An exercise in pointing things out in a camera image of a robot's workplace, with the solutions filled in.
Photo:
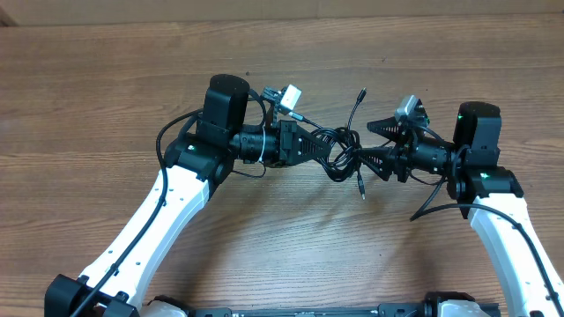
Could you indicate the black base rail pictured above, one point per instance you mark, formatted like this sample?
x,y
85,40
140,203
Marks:
x,y
441,303

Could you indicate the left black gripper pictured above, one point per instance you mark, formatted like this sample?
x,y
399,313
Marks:
x,y
285,133

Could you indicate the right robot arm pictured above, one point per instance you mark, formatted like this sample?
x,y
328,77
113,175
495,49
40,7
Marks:
x,y
489,196

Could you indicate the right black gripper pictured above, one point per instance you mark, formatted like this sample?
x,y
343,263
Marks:
x,y
387,158

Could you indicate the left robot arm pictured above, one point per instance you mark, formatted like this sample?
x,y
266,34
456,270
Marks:
x,y
235,122

